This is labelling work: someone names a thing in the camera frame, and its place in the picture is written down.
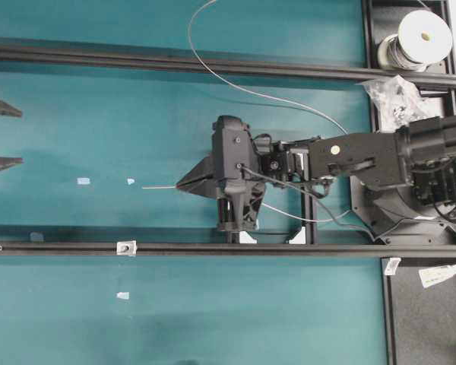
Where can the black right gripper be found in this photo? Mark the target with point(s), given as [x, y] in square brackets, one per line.
[238, 193]

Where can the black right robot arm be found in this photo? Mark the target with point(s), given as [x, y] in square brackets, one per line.
[405, 175]

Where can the silver metal fitting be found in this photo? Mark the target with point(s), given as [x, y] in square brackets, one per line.
[126, 248]

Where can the blue tape piece left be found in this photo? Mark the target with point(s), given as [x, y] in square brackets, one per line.
[83, 181]

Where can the white label tag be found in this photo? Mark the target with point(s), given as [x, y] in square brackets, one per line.
[391, 266]

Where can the clear plastic bag of screws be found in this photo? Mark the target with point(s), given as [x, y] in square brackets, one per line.
[398, 102]

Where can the white green paper label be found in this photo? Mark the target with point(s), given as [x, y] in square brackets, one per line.
[436, 275]

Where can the far black aluminium rail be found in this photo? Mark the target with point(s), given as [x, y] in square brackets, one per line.
[164, 59]

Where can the black aluminium rail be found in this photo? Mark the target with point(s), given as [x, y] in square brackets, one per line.
[164, 59]
[9, 248]

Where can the blue tape piece near rail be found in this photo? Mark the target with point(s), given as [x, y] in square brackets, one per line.
[36, 237]

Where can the near black aluminium rail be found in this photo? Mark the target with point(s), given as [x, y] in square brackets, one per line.
[9, 248]

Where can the black square camera frame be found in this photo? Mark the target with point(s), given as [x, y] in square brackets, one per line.
[290, 219]

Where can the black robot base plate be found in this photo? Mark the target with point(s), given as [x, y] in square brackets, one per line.
[395, 216]

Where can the black lower frame rail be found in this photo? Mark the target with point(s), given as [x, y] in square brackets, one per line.
[389, 314]

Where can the white wire spool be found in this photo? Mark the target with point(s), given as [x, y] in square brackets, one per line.
[422, 39]

